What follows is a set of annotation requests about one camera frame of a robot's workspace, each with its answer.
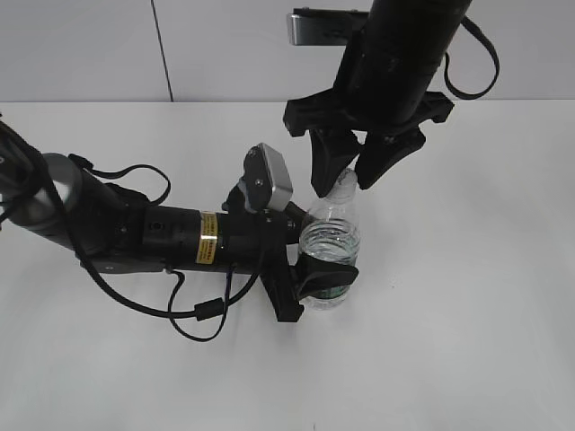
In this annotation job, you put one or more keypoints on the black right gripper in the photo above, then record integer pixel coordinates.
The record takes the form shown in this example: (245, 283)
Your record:
(335, 146)

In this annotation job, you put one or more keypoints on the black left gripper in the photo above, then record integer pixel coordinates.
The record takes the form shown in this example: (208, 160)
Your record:
(257, 245)

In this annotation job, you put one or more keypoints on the clear cestbon water bottle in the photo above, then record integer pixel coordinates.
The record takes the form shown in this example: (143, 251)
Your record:
(335, 235)

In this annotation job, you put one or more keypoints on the white green bottle cap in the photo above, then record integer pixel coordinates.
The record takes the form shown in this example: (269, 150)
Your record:
(345, 185)

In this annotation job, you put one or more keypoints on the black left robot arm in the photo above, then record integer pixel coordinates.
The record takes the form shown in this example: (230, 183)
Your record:
(113, 230)

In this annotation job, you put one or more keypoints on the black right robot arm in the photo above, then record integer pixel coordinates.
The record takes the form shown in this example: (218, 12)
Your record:
(388, 64)

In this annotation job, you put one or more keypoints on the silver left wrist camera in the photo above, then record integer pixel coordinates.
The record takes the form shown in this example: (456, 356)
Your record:
(265, 183)

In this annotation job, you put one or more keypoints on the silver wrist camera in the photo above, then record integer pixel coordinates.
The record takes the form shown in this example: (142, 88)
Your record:
(323, 27)
(265, 183)

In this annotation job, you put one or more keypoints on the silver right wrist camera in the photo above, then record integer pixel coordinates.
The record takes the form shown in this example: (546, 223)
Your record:
(323, 27)

